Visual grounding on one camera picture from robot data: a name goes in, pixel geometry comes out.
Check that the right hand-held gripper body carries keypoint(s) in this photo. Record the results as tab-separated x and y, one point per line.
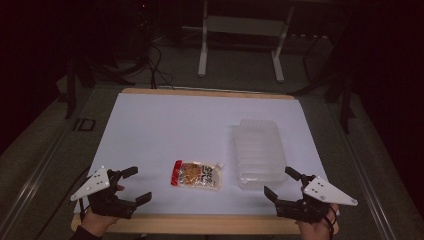
325	193

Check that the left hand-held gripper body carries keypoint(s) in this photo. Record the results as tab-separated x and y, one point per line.
100	180

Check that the clear plastic container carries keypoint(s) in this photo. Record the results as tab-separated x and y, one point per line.
260	153

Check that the clear snack packet red edge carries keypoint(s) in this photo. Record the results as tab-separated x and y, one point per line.
196	175

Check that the person's right hand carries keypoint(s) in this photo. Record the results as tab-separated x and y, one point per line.
316	231

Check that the person's left hand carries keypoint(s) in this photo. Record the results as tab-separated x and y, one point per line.
96	224

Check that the white table mat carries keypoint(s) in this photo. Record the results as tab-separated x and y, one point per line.
173	133

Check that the wooden table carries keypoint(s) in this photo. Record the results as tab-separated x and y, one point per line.
206	224

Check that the black tripod stand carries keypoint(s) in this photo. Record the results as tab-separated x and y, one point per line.
343	96
78	71

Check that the white metal stand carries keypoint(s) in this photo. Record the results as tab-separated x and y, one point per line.
241	25

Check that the metal floor rail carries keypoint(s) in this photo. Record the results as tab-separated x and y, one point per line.
31	183
368	186

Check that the black floor bracket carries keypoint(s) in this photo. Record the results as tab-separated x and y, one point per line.
84	124

